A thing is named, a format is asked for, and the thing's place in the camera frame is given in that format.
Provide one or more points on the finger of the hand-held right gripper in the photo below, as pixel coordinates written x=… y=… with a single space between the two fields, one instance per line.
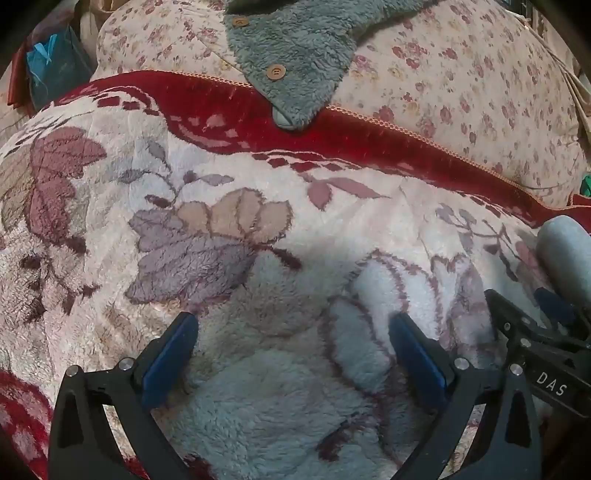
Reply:
x=556 y=308
x=508 y=316

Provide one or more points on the red and white floral blanket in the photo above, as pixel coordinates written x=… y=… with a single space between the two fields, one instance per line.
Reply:
x=138 y=184

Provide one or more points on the cream rose print quilt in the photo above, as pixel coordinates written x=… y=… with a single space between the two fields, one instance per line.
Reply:
x=461 y=78

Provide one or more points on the red cloth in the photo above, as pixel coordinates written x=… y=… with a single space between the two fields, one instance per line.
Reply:
x=18 y=78

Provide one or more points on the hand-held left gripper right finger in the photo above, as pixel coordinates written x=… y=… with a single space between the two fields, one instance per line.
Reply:
x=415 y=357

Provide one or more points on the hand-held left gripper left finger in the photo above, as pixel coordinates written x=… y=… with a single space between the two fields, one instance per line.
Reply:
x=168 y=360

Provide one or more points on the grey fleece garment with buttons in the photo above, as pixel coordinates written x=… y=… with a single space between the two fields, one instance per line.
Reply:
x=300 y=50

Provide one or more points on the teal plastic bag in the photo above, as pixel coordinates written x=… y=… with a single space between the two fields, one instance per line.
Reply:
x=55 y=69

